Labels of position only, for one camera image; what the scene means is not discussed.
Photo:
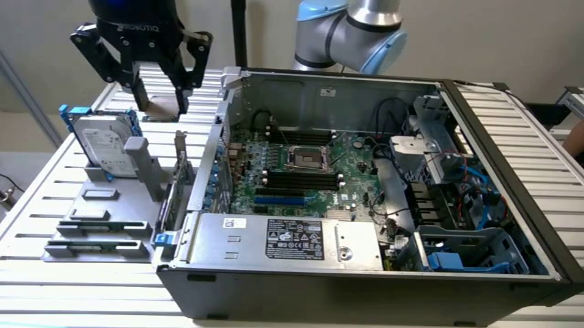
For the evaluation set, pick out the thin metal locking lever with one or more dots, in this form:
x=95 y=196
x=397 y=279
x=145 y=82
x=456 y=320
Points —
x=337 y=158

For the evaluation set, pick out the black open PC case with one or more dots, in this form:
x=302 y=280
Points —
x=346 y=294

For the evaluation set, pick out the grey support bar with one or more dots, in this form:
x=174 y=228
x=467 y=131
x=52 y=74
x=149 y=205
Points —
x=392 y=191

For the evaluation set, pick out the black box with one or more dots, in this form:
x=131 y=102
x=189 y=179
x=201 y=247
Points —
x=546 y=114

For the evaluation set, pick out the blue grey disk bay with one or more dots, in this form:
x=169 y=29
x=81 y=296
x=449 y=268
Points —
x=475 y=246

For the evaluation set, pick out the blue case latch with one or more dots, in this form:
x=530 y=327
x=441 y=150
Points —
x=165 y=239

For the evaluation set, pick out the green graphics card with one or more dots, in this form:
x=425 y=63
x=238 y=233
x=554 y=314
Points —
x=179 y=177

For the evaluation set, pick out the grey parts rack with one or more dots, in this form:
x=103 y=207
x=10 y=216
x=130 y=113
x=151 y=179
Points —
x=137 y=191

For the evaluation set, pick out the black RAM slot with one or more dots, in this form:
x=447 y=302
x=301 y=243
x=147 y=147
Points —
x=304 y=131
x=301 y=181
x=302 y=135
x=302 y=177
x=304 y=173
x=301 y=186
x=300 y=143

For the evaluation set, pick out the silver CPU socket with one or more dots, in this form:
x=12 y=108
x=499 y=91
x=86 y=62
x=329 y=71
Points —
x=305 y=158

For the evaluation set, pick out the person's bare forearm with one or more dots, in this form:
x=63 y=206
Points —
x=576 y=138

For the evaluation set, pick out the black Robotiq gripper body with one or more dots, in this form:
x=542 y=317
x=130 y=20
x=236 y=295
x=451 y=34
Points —
x=137 y=30

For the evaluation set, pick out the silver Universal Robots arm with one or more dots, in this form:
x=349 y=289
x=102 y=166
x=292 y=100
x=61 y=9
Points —
x=352 y=34

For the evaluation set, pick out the blue expansion slot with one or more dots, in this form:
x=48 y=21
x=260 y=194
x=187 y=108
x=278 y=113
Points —
x=280 y=200

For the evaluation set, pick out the aluminium frame profile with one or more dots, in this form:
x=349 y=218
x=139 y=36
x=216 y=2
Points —
x=570 y=99

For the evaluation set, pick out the silver hard disk blue carrier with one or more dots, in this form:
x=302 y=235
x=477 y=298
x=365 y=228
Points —
x=102 y=147

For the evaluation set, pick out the black vertical pole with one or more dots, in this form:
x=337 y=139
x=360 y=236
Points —
x=240 y=30

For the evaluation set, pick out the green motherboard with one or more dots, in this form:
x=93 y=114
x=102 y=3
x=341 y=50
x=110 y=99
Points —
x=320 y=198

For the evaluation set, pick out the silver drive cage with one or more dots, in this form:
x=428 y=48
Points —
x=427 y=143

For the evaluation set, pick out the silver power supply unit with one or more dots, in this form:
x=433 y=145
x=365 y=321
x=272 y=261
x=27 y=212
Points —
x=256 y=242

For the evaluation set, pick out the silver chipset heat sink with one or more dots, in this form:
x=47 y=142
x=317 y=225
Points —
x=341 y=215

